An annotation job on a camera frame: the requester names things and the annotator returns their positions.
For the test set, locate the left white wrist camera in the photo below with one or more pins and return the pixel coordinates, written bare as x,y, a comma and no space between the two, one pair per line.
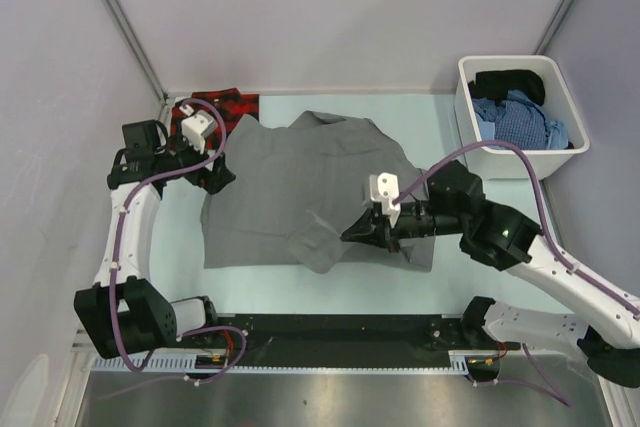
196,127

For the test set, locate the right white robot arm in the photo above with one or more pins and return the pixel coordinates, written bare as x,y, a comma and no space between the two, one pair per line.
601,327

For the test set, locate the black shirt in bin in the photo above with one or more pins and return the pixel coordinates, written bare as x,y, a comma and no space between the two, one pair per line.
495,85

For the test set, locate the light blue shirt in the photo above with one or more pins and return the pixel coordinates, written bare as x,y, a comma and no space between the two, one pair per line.
557,136

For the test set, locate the aluminium frame rail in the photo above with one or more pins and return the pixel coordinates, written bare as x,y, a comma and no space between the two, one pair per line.
479,328

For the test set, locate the white plastic bin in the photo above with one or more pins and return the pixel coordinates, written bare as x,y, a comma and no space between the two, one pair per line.
559,105

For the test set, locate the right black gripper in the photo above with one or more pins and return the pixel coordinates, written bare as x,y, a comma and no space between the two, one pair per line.
374,228

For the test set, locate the blue checked shirt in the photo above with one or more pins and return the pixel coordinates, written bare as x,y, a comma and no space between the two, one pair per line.
516,119

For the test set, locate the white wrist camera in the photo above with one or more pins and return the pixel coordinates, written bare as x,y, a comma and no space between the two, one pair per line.
196,127
381,190

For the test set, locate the red black plaid shirt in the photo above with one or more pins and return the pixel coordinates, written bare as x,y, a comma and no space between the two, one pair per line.
230,103

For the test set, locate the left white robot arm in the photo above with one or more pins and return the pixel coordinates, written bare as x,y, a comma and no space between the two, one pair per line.
122,312

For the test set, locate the grey long sleeve shirt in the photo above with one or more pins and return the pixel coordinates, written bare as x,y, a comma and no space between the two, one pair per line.
297,189

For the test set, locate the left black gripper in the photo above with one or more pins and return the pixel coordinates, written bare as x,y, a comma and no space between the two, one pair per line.
212,181

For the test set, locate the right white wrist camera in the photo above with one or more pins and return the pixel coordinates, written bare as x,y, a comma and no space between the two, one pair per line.
381,190

